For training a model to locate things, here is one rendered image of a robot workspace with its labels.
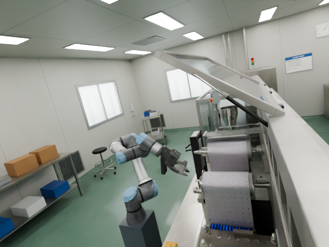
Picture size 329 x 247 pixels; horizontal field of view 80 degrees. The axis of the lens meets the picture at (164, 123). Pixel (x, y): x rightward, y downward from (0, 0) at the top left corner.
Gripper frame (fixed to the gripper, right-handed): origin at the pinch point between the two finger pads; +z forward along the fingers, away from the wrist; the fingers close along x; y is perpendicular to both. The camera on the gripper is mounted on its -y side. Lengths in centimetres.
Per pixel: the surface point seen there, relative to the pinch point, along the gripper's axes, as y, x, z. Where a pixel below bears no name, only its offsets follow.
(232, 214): -1.2, -5.2, 31.9
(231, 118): 24, 67, 9
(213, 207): -4.5, -5.2, 22.3
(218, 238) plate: -11.3, -14.8, 31.0
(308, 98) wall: 62, 551, 191
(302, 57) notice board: 142, 550, 110
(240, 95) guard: 55, -19, -1
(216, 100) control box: 34, 53, -9
